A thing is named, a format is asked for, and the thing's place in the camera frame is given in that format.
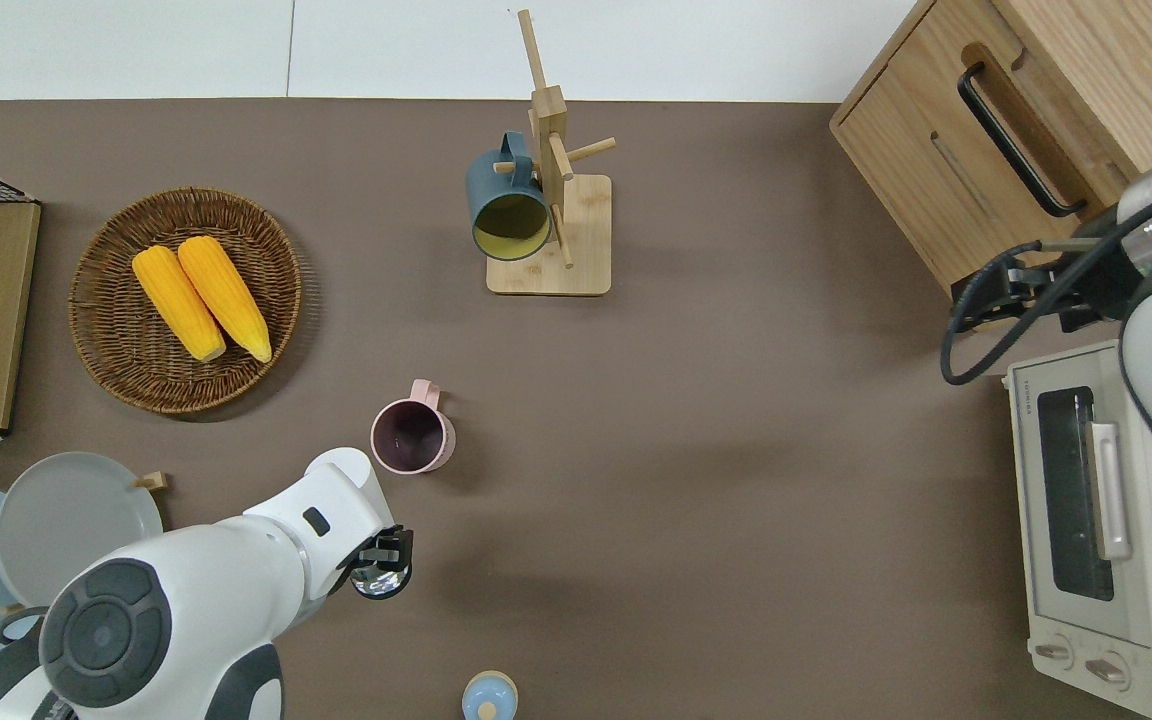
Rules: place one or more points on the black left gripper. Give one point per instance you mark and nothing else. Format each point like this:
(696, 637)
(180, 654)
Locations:
(366, 558)

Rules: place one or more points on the cream toaster oven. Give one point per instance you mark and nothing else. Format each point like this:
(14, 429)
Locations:
(1056, 600)

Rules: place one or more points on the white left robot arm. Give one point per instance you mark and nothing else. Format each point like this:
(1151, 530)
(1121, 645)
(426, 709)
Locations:
(196, 590)

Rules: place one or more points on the brown table mat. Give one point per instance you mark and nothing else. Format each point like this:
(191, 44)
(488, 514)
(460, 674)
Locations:
(716, 450)

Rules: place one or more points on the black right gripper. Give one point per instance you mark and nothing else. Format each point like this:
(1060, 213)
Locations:
(1096, 305)

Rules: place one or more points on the yellow corn cob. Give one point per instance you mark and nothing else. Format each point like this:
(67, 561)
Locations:
(181, 305)
(226, 295)

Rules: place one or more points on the brown wicker basket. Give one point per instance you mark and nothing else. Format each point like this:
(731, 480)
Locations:
(106, 330)

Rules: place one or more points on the wooden mug rack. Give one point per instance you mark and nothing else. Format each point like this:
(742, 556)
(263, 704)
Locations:
(576, 260)

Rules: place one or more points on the wooden drawer cabinet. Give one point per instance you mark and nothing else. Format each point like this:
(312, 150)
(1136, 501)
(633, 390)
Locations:
(936, 140)

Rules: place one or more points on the pink mug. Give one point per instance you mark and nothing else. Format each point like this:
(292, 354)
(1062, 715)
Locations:
(411, 440)

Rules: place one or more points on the dark blue mug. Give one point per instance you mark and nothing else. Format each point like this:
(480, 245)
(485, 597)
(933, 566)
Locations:
(511, 215)

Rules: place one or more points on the grey plate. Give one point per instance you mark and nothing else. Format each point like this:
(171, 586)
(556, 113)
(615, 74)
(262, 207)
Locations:
(76, 525)

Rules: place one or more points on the blue service bell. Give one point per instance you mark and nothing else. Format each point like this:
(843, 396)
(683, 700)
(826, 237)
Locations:
(489, 697)

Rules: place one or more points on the clear glass cup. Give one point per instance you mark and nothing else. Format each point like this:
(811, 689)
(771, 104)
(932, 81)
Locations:
(381, 585)

